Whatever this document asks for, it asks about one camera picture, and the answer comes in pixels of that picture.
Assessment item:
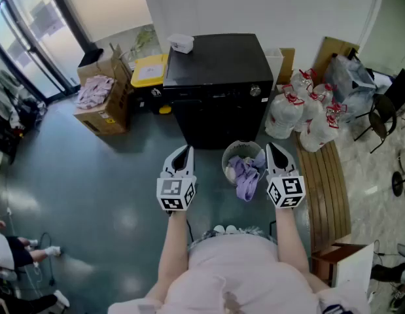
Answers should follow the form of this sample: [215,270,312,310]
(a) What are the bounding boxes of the cluttered black rack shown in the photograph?
[0,70,48,163]

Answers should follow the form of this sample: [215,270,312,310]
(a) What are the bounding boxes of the person's left forearm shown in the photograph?
[157,209,190,302]

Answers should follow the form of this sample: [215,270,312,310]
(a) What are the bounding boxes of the black round-base stand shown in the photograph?
[391,171,405,198]

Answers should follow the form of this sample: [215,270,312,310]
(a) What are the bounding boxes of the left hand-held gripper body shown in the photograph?
[156,171,198,211]

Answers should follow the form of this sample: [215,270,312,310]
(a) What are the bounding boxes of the black bin with yellow lid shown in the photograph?
[130,53,173,115]

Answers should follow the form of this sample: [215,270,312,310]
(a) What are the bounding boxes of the person's pink shirt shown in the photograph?
[109,234,373,314]

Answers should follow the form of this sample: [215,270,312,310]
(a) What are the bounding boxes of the purple clothes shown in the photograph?
[227,150,267,202]

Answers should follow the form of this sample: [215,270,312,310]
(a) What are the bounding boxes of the glass door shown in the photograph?
[0,0,92,101]

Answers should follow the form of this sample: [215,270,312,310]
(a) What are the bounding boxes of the grey laundry basket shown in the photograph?
[221,140,268,186]

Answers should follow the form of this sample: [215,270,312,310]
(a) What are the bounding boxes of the person's right forearm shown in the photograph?
[274,207,330,294]

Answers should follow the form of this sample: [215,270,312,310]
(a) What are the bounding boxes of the wooden slatted bench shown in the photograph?
[293,132,353,254]

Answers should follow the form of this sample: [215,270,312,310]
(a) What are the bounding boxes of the white bags with red ties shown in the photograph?
[264,67,349,153]

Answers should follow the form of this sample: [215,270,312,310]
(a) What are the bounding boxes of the brown cardboard box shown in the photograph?
[73,44,134,136]

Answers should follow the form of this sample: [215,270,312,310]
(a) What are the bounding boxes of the white lidded plastic box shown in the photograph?
[166,33,195,54]

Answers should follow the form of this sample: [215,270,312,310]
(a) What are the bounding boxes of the clear plastic bag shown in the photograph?
[323,54,378,124]

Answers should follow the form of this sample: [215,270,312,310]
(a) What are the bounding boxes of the black cloth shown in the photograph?
[78,47,105,68]

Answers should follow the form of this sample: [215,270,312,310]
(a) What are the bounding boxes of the black washing machine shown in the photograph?
[162,33,274,150]

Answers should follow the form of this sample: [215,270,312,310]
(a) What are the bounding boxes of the large brown cardboard sheet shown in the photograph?
[311,37,360,84]

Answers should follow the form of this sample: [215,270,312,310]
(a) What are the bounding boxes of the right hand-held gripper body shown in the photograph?
[266,174,306,209]

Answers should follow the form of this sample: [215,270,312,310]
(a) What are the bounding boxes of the green plant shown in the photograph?
[128,24,160,61]

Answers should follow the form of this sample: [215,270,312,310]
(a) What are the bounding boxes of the brown wooden cabinet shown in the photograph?
[311,242,375,287]

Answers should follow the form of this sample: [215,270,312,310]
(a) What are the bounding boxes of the person's plaid skirt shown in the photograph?
[188,226,278,253]

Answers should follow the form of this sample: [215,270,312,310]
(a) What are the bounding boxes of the white narrow bin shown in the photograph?
[264,47,285,78]

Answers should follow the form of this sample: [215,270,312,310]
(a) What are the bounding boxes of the pile of pink packets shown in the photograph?
[74,75,115,110]

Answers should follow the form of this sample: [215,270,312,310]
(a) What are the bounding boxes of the small brown cardboard sheet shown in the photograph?
[275,47,296,86]

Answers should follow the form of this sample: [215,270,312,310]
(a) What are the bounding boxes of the black metal chair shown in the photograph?
[352,93,399,155]

